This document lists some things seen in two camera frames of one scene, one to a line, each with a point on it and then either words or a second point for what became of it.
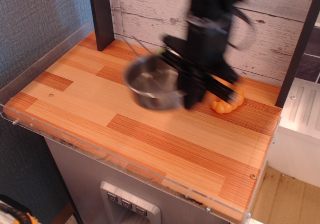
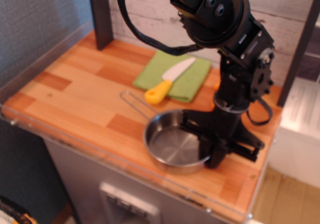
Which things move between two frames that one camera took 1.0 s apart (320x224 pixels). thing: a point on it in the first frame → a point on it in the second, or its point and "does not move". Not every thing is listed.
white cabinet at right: (295, 149) does not move
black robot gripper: (202, 52) → (219, 131)
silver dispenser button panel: (124, 207) does not move
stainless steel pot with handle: (152, 79) → (170, 145)
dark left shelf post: (101, 8) does not move
